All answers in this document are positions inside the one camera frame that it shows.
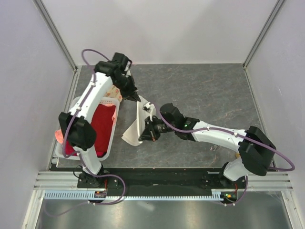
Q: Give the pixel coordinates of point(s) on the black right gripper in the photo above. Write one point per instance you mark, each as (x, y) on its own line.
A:
(149, 125)

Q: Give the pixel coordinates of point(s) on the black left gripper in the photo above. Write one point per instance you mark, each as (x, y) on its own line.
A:
(130, 91)

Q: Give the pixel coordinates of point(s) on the white cloth napkin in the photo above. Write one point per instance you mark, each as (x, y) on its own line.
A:
(132, 134)

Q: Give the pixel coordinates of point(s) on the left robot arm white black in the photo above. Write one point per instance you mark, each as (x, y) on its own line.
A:
(79, 135)

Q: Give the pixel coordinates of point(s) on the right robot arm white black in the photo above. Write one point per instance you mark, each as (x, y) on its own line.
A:
(255, 149)

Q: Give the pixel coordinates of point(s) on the floral beige eye mask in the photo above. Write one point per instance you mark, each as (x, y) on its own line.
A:
(114, 92)

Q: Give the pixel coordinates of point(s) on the red cloth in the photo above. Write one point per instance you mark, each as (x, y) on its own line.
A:
(102, 122)

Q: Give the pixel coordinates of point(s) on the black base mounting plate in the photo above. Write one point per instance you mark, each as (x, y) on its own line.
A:
(159, 181)

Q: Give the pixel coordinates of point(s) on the pink cloth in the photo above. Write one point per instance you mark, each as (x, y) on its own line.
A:
(59, 136)

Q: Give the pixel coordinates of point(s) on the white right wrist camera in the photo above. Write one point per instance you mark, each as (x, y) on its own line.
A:
(148, 107)

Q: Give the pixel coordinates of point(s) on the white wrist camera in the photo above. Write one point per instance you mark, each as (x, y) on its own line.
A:
(127, 72)
(148, 107)

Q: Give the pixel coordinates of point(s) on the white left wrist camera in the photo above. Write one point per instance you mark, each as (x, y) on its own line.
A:
(127, 72)

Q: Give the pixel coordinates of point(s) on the white slotted cable duct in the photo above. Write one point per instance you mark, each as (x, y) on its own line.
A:
(98, 195)

